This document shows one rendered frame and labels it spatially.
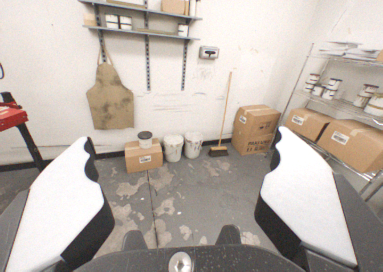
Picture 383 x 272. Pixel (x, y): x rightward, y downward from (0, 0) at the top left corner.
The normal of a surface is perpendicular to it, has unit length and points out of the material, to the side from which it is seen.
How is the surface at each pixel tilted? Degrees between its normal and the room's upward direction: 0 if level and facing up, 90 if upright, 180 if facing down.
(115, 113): 89
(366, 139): 87
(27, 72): 90
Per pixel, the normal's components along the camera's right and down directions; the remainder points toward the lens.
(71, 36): 0.33, 0.49
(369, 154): -0.95, 0.06
